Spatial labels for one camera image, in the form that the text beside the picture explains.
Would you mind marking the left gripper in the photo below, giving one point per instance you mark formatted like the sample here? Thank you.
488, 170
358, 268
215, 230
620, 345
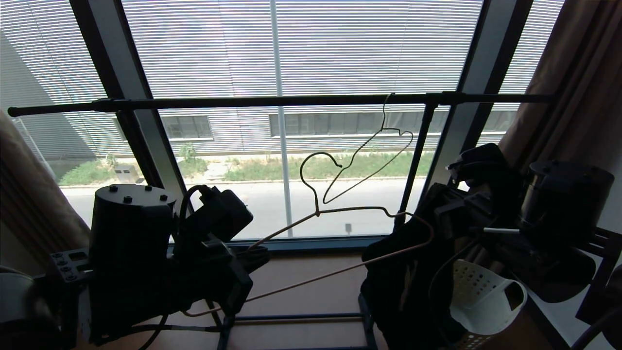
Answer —
214, 277

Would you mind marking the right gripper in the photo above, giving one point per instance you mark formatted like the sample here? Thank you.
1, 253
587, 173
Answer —
476, 209

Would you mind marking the black garment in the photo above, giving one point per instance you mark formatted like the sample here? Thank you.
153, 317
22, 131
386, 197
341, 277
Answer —
403, 272

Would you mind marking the pink clothes hanger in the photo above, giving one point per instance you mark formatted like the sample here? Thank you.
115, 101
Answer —
317, 206
384, 116

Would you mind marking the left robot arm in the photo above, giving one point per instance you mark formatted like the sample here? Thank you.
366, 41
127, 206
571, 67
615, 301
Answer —
131, 243

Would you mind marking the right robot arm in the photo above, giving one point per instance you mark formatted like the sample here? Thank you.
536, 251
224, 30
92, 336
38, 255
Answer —
566, 204

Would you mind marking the white laundry basket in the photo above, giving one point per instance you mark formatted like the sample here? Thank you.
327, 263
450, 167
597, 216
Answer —
481, 316

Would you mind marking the black clothes rack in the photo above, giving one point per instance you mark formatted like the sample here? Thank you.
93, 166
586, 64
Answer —
194, 103

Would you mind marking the brown curtain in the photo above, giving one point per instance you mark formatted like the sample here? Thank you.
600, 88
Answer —
583, 73
34, 204

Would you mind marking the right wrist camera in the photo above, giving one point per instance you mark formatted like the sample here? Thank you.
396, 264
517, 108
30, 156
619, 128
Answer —
478, 165

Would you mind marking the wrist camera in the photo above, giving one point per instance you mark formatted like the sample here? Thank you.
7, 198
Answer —
478, 165
223, 214

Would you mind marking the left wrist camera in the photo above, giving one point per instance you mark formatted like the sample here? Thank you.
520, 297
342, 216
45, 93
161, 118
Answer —
223, 214

